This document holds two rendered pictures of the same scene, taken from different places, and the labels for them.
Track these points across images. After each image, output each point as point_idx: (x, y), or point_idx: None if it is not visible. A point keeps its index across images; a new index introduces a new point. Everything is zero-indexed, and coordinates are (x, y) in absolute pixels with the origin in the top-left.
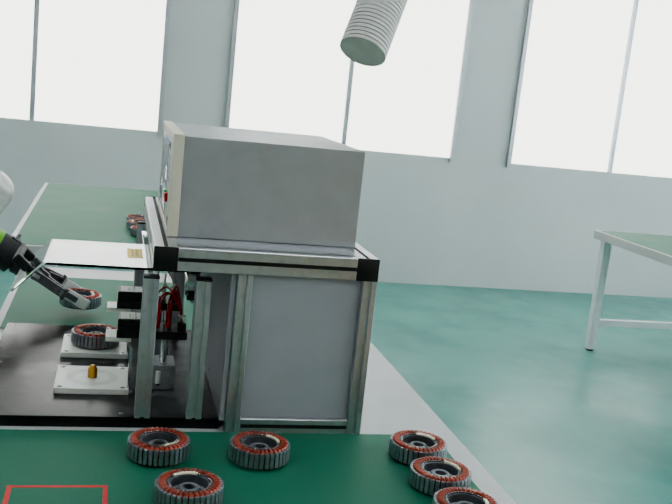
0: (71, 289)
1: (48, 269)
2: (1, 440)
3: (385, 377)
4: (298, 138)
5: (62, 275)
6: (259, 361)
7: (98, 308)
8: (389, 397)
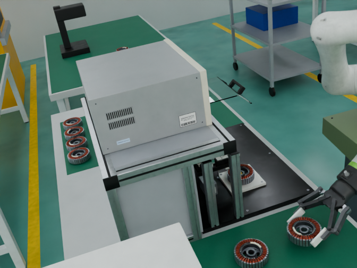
0: (316, 230)
1: (330, 208)
2: (224, 123)
3: (73, 224)
4: (108, 74)
5: (333, 231)
6: None
7: (303, 260)
8: (77, 200)
